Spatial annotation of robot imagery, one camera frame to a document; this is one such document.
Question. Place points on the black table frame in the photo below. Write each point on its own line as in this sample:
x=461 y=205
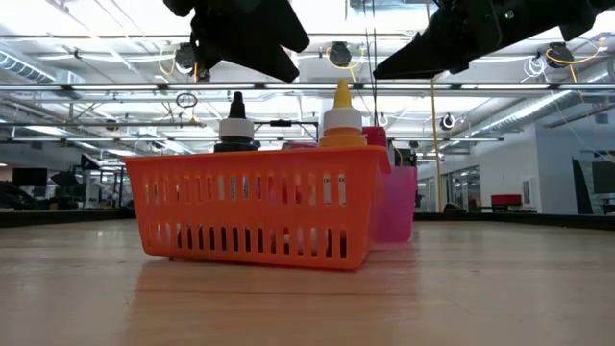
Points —
x=528 y=220

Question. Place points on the black gantry frame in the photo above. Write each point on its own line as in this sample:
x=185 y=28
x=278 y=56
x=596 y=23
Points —
x=288 y=124

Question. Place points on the yellow food colouring bottle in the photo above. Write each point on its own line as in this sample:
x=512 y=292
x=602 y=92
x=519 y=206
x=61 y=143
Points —
x=342 y=127

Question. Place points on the black computer monitor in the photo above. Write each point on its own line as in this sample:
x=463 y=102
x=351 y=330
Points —
x=30 y=177

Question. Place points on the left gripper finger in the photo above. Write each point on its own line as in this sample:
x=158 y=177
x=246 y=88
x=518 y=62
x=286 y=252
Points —
x=259 y=24
x=250 y=57

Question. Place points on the black background machine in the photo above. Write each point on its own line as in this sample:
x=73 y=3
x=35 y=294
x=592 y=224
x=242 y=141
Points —
x=406 y=156

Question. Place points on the pink plastic bin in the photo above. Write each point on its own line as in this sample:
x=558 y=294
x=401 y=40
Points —
x=396 y=206

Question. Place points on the black food colouring bottle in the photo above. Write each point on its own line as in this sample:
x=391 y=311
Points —
x=236 y=127

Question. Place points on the orange slotted plastic basket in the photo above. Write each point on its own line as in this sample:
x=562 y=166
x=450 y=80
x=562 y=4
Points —
x=250 y=211

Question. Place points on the red candy bag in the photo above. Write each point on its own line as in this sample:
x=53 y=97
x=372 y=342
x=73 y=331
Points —
x=375 y=137

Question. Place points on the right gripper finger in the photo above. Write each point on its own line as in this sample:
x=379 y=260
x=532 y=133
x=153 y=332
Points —
x=437 y=45
x=423 y=71

